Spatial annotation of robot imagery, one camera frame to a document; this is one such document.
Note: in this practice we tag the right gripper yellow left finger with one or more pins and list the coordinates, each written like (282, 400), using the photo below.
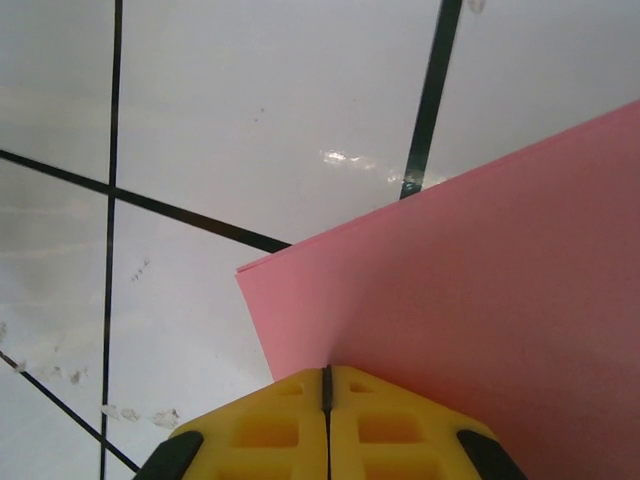
(260, 440)

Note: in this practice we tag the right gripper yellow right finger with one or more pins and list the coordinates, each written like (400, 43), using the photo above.
(400, 440)

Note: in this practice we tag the pink cloth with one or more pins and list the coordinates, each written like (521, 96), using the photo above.
(475, 275)

